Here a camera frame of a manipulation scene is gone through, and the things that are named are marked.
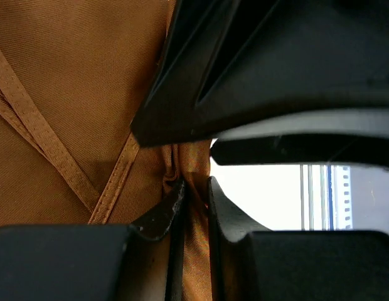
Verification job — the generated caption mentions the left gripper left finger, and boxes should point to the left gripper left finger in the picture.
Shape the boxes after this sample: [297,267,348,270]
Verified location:
[0,180,186,300]

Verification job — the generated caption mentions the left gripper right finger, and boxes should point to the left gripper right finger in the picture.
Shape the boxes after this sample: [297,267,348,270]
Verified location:
[208,177,389,300]

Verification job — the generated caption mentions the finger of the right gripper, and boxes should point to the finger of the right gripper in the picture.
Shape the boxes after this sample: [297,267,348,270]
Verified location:
[131,1,389,146]
[211,134,389,169]

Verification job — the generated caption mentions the brown satin napkin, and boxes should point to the brown satin napkin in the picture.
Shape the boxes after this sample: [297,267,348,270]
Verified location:
[0,1,212,300]

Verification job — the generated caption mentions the white slotted cable duct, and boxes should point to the white slotted cable duct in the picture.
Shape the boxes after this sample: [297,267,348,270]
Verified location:
[331,166,353,230]

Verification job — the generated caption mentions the aluminium mounting rail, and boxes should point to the aluminium mounting rail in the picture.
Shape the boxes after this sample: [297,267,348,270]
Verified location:
[300,164,333,231]

